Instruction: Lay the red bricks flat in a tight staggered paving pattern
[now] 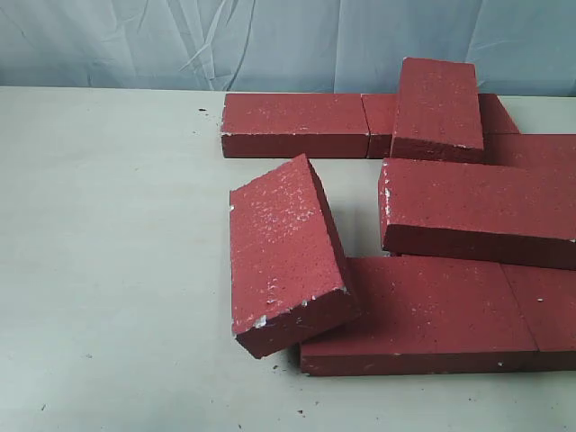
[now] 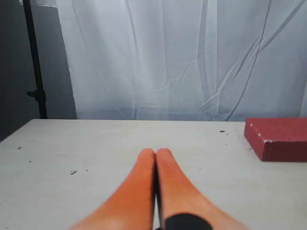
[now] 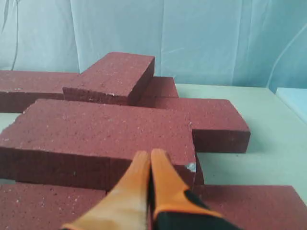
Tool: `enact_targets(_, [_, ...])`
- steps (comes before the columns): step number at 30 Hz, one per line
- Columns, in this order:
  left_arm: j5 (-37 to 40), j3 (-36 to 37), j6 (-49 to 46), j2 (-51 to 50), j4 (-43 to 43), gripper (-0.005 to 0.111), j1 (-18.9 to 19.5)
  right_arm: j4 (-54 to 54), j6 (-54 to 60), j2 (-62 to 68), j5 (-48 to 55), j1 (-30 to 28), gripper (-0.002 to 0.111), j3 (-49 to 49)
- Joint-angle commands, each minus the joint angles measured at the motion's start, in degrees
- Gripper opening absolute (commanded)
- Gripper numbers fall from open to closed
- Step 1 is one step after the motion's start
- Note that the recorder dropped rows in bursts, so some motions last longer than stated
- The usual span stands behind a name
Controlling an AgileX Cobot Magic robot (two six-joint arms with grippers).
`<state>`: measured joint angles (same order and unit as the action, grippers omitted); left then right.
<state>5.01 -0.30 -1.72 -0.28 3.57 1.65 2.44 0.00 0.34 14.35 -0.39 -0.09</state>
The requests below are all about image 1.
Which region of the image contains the right row red brick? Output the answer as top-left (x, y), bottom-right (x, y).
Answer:
top-left (483, 134), bottom-right (575, 169)

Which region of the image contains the pale blue backdrop cloth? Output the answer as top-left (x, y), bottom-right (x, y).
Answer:
top-left (1, 1), bottom-right (575, 96)

